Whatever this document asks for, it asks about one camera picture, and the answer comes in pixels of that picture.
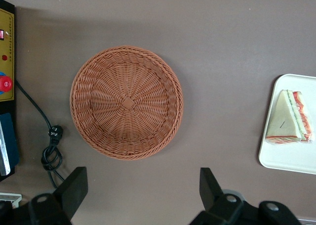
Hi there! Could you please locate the triangular sandwich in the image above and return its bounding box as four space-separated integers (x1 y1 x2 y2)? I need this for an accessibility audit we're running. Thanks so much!
265 89 314 145

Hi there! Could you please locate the yellow control box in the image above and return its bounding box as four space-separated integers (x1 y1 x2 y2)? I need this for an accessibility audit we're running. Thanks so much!
0 0 21 182

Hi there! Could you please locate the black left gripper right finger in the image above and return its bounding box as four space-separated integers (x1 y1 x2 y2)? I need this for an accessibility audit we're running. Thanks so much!
189 167 303 225

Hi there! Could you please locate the black power cable with plug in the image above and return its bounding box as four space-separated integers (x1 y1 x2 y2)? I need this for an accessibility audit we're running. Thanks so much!
14 79 66 189

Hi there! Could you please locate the round reddish-brown wicker basket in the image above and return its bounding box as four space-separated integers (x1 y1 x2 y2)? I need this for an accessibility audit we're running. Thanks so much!
70 45 185 161

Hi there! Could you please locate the cream rectangular plastic tray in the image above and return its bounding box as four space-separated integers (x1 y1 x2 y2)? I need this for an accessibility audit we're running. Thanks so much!
258 73 316 175

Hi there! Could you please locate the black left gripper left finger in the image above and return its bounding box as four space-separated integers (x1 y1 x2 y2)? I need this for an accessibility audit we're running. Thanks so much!
27 166 89 225

